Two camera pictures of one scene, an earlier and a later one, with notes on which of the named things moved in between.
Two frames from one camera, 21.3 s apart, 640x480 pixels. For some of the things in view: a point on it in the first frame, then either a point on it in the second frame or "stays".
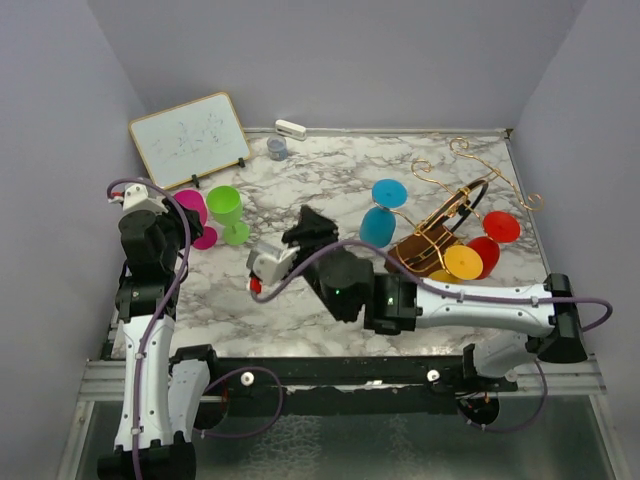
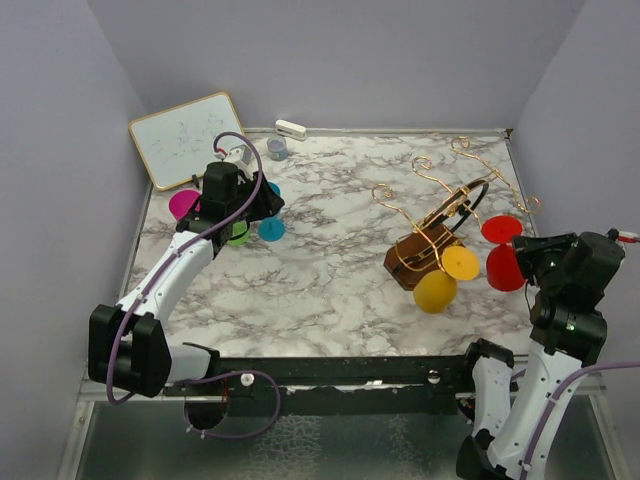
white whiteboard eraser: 290,130 stays
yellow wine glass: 464,263 stays
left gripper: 175,217 -> 269,202
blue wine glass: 378,223 -> 272,229
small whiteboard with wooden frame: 192,140 stays
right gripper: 310,236 -> 528,247
